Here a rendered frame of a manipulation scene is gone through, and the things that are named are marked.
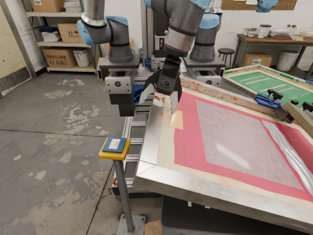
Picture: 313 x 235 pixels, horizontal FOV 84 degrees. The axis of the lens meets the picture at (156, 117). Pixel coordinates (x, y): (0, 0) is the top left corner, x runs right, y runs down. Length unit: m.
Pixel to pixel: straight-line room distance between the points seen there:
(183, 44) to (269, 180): 0.44
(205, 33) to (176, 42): 0.60
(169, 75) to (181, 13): 0.15
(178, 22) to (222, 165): 0.38
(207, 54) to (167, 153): 0.75
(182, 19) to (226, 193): 0.40
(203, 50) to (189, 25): 0.62
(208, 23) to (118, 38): 0.49
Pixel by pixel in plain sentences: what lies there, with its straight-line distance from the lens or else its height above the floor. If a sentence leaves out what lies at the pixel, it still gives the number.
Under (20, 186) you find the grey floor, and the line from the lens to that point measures 2.33.
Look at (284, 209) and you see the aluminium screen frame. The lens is 0.50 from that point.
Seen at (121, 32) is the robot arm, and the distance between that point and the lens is 1.05.
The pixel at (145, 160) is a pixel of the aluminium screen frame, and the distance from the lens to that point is 0.37.
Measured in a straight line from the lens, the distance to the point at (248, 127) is 0.77.
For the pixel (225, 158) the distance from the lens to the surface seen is 0.55.
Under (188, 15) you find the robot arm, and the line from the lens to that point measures 0.48.
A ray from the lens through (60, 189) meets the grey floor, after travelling 2.10.
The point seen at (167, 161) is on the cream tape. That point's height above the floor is 1.25.
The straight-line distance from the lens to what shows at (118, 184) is 1.14.
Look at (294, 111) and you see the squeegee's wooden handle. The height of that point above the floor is 1.20.
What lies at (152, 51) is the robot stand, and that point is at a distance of 1.25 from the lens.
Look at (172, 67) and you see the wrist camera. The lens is 0.49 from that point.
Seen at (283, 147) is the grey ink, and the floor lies 1.13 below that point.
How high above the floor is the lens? 1.58
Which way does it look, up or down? 35 degrees down
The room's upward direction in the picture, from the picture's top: straight up
